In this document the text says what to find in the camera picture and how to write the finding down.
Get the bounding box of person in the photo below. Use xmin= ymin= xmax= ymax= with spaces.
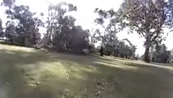
xmin=97 ymin=45 xmax=106 ymax=58

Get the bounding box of green grass field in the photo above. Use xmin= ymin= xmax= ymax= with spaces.
xmin=0 ymin=36 xmax=173 ymax=98

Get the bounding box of group of trees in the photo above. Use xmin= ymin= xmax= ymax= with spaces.
xmin=0 ymin=0 xmax=144 ymax=65

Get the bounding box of large tree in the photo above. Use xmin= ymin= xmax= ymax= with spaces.
xmin=108 ymin=0 xmax=173 ymax=67

